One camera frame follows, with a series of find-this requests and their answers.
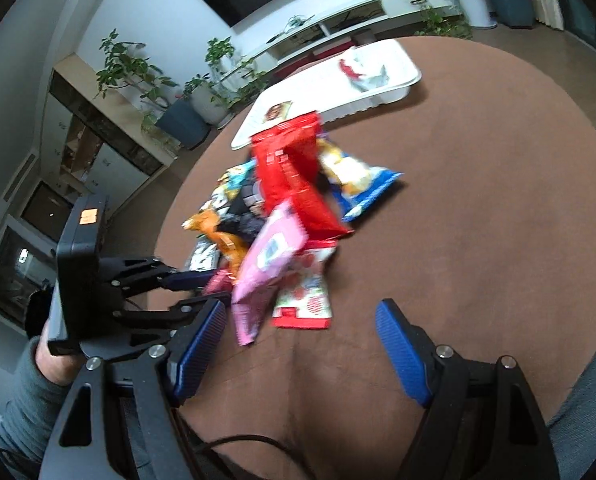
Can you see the blue and yellow chips bag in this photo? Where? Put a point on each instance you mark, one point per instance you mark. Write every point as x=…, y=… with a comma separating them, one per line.
x=360, y=180

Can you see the orange snack packet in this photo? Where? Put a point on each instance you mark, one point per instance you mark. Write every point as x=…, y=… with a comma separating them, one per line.
x=223, y=235

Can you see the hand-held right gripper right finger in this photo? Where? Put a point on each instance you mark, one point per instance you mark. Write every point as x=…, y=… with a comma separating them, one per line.
x=403, y=355

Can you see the wooden glass-door cabinet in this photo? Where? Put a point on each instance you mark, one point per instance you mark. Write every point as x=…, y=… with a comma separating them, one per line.
x=103, y=140

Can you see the blue cartoon snack packet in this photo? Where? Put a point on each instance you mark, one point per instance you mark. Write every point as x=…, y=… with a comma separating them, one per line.
x=235, y=177

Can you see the leafy plant in white planter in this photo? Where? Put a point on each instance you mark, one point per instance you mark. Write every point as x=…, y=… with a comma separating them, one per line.
x=210, y=100

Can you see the red snack bag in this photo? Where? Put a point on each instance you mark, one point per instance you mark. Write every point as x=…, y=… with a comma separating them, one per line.
x=288, y=175

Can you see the small brown picture packet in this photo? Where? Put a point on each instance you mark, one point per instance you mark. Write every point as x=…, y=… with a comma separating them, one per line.
x=277, y=111

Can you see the built-in black oven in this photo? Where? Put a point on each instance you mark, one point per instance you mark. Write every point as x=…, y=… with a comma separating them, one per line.
x=23, y=255

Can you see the person's grey clothing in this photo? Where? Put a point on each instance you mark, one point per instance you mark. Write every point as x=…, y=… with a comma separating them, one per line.
x=585, y=410

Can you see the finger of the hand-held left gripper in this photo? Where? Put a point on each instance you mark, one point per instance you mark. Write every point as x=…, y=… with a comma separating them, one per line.
x=193, y=280
x=148, y=317

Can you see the tall plant in blue planter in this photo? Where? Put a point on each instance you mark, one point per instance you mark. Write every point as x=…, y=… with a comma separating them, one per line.
x=178, y=120

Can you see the white television cabinet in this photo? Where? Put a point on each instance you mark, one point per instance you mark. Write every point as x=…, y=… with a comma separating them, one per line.
x=328, y=25

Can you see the red and white snack packet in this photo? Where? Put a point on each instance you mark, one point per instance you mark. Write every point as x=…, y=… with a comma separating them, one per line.
x=305, y=295

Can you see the pink snack bag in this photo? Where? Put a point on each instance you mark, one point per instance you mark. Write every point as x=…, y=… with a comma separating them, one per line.
x=268, y=260

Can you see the white plastic bag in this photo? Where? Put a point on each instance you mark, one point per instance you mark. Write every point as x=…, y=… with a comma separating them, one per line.
x=365, y=70

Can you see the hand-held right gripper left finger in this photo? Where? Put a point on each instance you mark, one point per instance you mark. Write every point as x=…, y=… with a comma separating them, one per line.
x=200, y=345

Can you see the maroon snack packet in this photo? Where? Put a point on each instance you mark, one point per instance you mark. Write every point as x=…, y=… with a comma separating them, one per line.
x=219, y=282

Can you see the red storage box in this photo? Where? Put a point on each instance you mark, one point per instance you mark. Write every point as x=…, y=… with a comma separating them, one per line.
x=345, y=46
x=295, y=66

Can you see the person's left forearm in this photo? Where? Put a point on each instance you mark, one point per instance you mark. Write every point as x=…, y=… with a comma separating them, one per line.
x=25, y=400

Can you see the white tray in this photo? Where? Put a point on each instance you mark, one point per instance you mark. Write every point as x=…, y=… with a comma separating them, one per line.
x=323, y=90

